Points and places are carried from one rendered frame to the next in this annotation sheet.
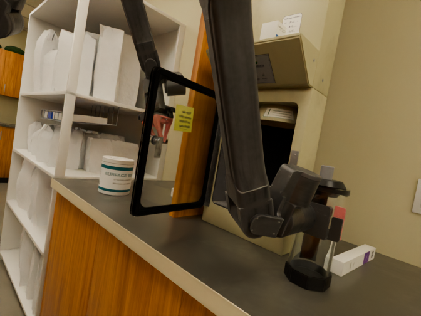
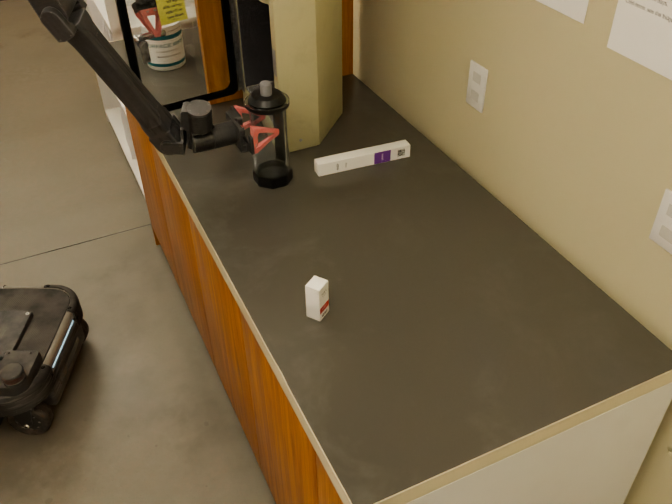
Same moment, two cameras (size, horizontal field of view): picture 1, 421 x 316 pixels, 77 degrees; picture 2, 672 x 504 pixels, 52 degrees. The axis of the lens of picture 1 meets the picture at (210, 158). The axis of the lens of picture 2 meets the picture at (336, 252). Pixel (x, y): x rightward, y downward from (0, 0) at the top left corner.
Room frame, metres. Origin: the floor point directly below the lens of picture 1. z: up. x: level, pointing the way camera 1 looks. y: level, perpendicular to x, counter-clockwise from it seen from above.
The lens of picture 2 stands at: (-0.75, -0.99, 1.93)
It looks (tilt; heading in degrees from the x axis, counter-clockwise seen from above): 39 degrees down; 22
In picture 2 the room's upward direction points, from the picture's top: 1 degrees counter-clockwise
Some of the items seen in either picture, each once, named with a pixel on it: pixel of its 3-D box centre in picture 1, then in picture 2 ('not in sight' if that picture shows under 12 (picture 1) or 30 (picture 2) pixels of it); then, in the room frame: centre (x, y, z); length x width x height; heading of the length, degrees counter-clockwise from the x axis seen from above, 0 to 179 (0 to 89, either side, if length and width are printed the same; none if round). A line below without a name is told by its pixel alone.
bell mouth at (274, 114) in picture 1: (279, 116); not in sight; (0.89, -0.21, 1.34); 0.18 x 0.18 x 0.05
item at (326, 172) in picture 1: (325, 180); (266, 95); (0.60, -0.27, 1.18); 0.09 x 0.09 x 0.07
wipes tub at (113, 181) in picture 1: (116, 175); not in sight; (1.12, 0.39, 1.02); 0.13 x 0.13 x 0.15
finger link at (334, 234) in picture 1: (328, 218); (258, 133); (0.55, -0.27, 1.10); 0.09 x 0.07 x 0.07; 137
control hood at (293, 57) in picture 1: (254, 66); not in sight; (0.78, -0.08, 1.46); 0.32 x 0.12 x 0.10; 47
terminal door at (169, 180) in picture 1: (181, 147); (180, 38); (0.80, 0.09, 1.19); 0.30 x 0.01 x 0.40; 142
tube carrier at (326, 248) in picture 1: (315, 230); (270, 138); (0.60, -0.27, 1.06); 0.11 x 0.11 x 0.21
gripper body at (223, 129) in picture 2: (298, 216); (226, 133); (0.52, -0.19, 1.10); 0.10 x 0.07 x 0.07; 47
